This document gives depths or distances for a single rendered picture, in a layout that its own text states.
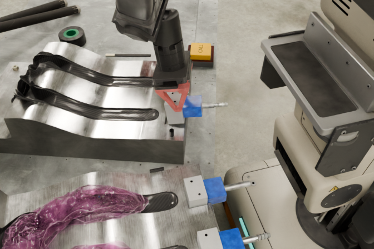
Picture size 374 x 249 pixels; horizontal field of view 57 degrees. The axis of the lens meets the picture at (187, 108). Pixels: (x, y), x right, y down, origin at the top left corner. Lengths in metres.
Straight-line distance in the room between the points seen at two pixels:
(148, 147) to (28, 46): 0.61
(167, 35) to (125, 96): 0.26
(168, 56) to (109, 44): 0.52
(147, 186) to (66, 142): 0.22
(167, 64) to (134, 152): 0.23
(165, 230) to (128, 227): 0.07
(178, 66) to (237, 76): 1.57
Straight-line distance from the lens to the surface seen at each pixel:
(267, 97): 2.10
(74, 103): 0.82
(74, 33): 1.17
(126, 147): 0.76
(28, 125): 0.79
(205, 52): 1.02
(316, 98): 0.63
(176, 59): 0.64
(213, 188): 0.68
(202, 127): 0.86
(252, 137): 1.88
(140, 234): 0.65
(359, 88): 0.64
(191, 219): 0.67
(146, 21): 0.52
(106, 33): 1.19
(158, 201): 0.69
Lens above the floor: 1.46
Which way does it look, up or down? 48 degrees down
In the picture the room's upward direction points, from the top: straight up
